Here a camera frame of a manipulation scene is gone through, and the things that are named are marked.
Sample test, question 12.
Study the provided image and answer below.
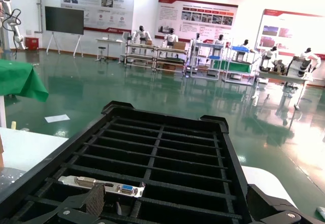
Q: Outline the wall poster with photo row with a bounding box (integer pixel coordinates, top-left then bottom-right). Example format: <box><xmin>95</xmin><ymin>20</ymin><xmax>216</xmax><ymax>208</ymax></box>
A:
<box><xmin>154</xmin><ymin>0</ymin><xmax>239</xmax><ymax>44</ymax></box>

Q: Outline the wall poster with grey photos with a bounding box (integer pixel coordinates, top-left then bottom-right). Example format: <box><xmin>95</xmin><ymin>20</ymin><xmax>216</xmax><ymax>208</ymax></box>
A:
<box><xmin>60</xmin><ymin>0</ymin><xmax>135</xmax><ymax>35</ymax></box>

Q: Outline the green table cloth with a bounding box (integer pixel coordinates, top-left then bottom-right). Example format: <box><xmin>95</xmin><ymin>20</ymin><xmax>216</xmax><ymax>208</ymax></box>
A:
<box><xmin>0</xmin><ymin>58</ymin><xmax>49</xmax><ymax>102</ymax></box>

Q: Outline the black round stool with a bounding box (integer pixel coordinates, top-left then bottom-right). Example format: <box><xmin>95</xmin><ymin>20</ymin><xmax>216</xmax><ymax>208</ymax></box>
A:
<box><xmin>95</xmin><ymin>46</ymin><xmax>109</xmax><ymax>62</ymax></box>

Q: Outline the white metal table frame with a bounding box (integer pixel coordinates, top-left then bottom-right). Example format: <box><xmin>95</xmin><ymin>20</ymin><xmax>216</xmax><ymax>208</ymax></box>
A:
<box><xmin>0</xmin><ymin>95</ymin><xmax>18</xmax><ymax>131</ymax></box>

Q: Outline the brown cardboard box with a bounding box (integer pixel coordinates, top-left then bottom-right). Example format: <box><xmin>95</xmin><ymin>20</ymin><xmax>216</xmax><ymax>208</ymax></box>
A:
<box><xmin>0</xmin><ymin>135</ymin><xmax>5</xmax><ymax>168</ymax></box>

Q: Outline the black display on white stand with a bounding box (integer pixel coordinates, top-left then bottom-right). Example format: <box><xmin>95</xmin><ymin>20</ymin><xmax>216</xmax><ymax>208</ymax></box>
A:
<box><xmin>45</xmin><ymin>6</ymin><xmax>85</xmax><ymax>58</ymax></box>

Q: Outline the white paper sheet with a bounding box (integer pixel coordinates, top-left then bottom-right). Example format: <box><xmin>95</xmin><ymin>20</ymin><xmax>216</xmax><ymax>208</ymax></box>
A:
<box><xmin>44</xmin><ymin>114</ymin><xmax>71</xmax><ymax>123</ymax></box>

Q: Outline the black slotted plastic container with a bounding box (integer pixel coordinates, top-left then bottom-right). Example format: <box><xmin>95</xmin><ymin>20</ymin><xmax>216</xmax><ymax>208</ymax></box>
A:
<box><xmin>0</xmin><ymin>101</ymin><xmax>254</xmax><ymax>224</ymax></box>

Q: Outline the graphics card with silver bracket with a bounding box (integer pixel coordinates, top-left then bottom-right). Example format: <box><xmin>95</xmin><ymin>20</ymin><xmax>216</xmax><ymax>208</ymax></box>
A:
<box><xmin>57</xmin><ymin>175</ymin><xmax>147</xmax><ymax>213</ymax></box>

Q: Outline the wall poster with red pictures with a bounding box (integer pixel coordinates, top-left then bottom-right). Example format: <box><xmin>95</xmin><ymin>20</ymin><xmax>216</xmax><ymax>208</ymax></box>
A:
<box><xmin>255</xmin><ymin>8</ymin><xmax>325</xmax><ymax>57</ymax></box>

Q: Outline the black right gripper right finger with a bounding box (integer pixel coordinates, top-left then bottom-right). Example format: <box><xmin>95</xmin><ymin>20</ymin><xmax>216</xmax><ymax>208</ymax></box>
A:
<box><xmin>246</xmin><ymin>184</ymin><xmax>325</xmax><ymax>224</ymax></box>

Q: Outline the white workbench rack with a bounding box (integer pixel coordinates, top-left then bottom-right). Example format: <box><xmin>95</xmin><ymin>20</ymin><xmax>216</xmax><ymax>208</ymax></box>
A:
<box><xmin>154</xmin><ymin>45</ymin><xmax>189</xmax><ymax>74</ymax></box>
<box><xmin>123</xmin><ymin>42</ymin><xmax>157</xmax><ymax>70</ymax></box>

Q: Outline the white desk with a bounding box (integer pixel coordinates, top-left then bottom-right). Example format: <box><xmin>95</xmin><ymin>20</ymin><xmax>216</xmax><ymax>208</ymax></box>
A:
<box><xmin>95</xmin><ymin>37</ymin><xmax>125</xmax><ymax>62</ymax></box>

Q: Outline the white work table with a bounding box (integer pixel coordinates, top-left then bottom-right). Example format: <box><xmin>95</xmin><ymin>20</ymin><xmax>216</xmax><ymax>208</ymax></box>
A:
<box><xmin>253</xmin><ymin>70</ymin><xmax>315</xmax><ymax>110</ymax></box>

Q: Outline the white shelf with blue bins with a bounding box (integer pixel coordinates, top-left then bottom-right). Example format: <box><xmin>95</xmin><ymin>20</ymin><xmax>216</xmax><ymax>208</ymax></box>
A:
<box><xmin>186</xmin><ymin>40</ymin><xmax>225</xmax><ymax>81</ymax></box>

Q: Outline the white shelf with green cloth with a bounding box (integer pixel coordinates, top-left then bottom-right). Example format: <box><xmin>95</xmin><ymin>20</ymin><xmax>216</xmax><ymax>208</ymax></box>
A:
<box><xmin>222</xmin><ymin>45</ymin><xmax>257</xmax><ymax>85</ymax></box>

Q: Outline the red wall box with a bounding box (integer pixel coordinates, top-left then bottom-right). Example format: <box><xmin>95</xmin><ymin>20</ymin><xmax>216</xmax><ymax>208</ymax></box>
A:
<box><xmin>25</xmin><ymin>37</ymin><xmax>40</xmax><ymax>51</ymax></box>

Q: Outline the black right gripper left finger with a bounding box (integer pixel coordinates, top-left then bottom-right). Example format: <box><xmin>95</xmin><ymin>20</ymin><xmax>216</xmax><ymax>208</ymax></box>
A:
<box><xmin>24</xmin><ymin>183</ymin><xmax>106</xmax><ymax>224</ymax></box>

